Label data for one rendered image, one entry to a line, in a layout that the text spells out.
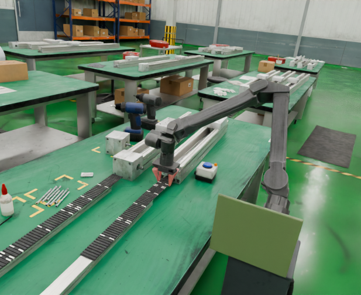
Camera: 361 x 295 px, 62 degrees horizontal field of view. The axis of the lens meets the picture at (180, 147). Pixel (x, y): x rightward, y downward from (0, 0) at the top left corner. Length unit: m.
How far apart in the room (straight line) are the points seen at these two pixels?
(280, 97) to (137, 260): 0.76
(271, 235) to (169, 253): 0.31
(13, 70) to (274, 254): 2.75
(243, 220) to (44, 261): 0.58
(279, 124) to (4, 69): 2.54
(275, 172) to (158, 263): 0.47
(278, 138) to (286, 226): 0.35
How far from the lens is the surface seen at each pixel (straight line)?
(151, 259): 0.97
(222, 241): 1.00
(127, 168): 1.32
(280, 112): 1.18
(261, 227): 0.93
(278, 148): 1.11
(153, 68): 4.10
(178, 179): 1.36
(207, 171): 1.35
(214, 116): 1.21
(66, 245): 1.04
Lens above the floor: 1.45
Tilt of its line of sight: 23 degrees down
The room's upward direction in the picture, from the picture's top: 6 degrees clockwise
